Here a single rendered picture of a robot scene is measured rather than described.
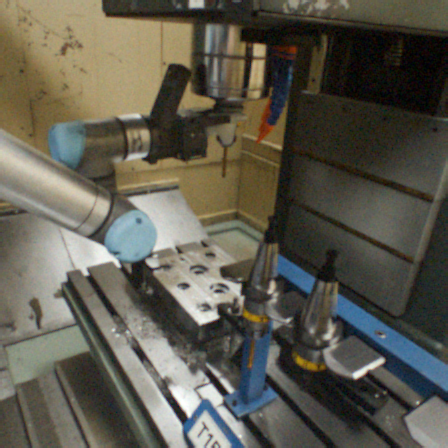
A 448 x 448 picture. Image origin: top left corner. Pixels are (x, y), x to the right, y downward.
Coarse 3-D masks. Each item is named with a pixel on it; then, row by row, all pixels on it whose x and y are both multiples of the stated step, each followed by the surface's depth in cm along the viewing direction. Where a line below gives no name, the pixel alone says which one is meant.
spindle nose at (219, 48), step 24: (192, 24) 72; (216, 24) 68; (192, 48) 73; (216, 48) 69; (240, 48) 69; (264, 48) 71; (216, 72) 71; (240, 72) 71; (264, 72) 73; (216, 96) 73; (240, 96) 73; (264, 96) 76
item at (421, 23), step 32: (128, 0) 63; (160, 0) 55; (224, 0) 43; (256, 0) 40; (288, 0) 41; (320, 0) 43; (352, 0) 46; (384, 0) 48; (416, 0) 51; (352, 32) 65; (384, 32) 56; (416, 32) 54
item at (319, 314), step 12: (312, 288) 50; (324, 288) 48; (336, 288) 49; (312, 300) 50; (324, 300) 49; (336, 300) 49; (312, 312) 50; (324, 312) 49; (336, 312) 50; (312, 324) 50; (324, 324) 50
